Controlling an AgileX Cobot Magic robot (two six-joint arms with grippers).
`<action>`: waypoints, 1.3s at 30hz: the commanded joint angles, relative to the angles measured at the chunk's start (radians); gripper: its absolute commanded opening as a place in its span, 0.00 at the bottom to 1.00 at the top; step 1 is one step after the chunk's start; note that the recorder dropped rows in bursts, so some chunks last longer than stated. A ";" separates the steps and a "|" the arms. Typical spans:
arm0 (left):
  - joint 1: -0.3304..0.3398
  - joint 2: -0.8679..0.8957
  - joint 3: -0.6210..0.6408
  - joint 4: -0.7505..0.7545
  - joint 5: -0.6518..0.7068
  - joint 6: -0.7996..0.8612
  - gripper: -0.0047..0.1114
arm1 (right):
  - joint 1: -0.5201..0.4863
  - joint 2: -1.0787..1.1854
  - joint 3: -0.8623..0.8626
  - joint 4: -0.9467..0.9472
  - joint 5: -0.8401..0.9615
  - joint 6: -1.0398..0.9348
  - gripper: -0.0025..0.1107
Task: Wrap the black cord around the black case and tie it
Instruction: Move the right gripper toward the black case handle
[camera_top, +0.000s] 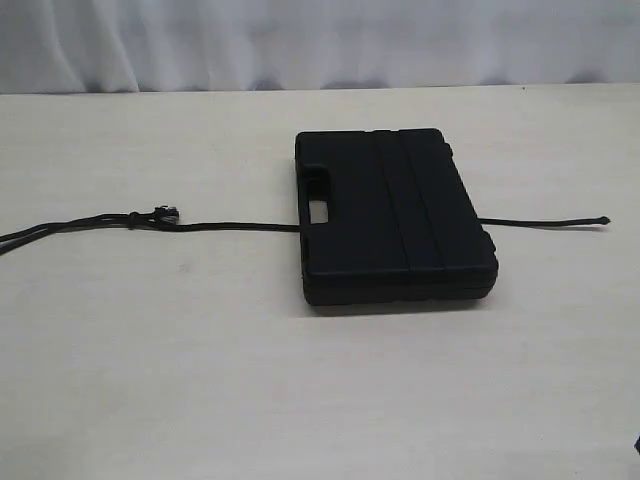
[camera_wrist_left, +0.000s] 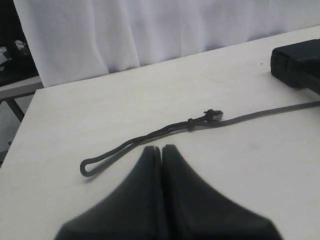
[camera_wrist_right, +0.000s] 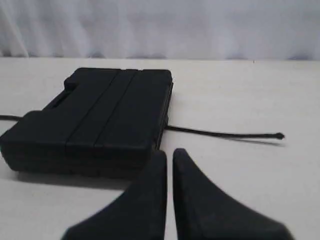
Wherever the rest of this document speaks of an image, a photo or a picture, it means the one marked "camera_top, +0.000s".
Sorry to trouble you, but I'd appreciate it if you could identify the black braided rope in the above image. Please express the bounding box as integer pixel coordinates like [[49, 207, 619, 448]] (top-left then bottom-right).
[[0, 204, 611, 257]]

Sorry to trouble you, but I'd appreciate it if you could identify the white backdrop curtain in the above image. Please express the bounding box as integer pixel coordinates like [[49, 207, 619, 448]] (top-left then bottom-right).
[[1, 1, 639, 94]]

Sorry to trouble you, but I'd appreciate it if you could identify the black plastic carrying case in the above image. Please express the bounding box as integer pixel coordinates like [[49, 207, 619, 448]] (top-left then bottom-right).
[[294, 128, 499, 307]]

